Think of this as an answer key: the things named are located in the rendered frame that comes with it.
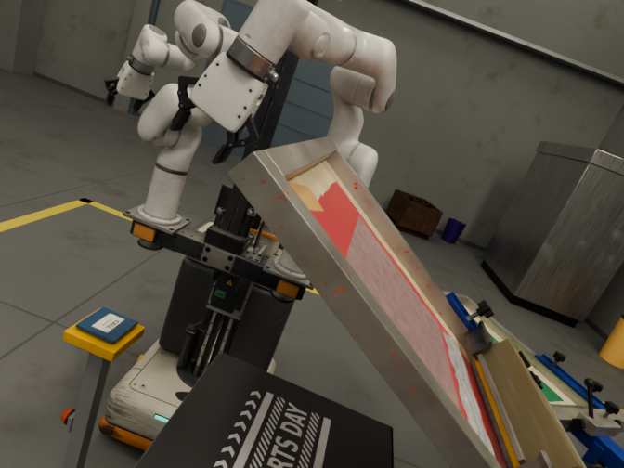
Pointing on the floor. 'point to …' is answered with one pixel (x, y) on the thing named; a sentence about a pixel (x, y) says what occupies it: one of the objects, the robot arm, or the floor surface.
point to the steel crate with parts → (413, 214)
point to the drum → (615, 345)
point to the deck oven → (561, 233)
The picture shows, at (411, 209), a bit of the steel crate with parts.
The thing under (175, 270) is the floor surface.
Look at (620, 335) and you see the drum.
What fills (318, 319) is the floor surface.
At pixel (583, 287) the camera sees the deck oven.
